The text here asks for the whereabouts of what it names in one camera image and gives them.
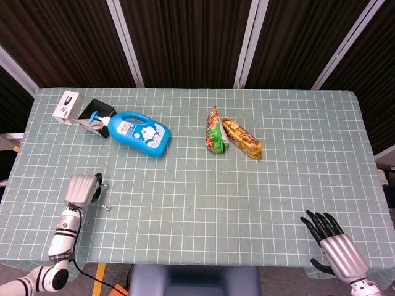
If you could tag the green checked tablecloth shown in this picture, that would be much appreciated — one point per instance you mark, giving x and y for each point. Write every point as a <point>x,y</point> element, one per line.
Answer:
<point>197,200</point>

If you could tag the gold biscuit packet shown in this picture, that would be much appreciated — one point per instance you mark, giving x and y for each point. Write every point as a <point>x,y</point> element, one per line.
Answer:
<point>243,138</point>

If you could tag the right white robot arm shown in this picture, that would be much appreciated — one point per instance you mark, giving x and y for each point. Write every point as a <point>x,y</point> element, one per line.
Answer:
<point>367,288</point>

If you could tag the dark brown partition panel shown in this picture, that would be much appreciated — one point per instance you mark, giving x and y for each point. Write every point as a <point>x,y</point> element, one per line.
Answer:
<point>302,37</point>
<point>185,40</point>
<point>61,40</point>
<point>376,77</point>

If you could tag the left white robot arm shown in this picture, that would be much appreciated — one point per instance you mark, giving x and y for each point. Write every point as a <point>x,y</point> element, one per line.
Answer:
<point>61,243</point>

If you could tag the blue detergent pump bottle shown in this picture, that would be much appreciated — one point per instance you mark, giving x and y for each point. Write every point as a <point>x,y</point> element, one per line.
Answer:
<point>139,132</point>

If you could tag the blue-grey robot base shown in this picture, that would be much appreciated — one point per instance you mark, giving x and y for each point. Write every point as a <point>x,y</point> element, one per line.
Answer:
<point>194,280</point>

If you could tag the yellow floor tape strip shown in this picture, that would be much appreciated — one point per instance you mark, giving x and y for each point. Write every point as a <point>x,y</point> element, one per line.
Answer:
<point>99,277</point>

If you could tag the white product box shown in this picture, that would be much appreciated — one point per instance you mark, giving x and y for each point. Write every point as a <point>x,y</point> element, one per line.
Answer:
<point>66,106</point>

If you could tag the orange floor device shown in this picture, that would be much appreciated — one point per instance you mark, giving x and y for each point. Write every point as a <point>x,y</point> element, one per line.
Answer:
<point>118,290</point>

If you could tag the open black cardboard box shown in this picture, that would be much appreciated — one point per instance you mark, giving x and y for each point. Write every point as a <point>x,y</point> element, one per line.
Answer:
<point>103,109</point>

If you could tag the white partition frame post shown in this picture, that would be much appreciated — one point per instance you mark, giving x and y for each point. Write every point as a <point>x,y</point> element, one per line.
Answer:
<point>345,49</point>
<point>247,46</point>
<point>18,74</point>
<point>129,52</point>

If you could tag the metal bolt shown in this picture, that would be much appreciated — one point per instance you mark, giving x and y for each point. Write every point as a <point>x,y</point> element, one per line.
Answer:
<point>105,186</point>
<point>106,207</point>

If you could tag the green snack bag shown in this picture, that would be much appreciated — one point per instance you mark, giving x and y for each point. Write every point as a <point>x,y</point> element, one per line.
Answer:
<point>216,135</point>

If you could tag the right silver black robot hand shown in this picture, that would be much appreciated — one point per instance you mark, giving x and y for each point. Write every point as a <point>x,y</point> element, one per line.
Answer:
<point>342,253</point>

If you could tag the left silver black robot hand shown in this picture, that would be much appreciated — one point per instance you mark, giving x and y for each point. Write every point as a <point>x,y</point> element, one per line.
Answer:
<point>80,189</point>

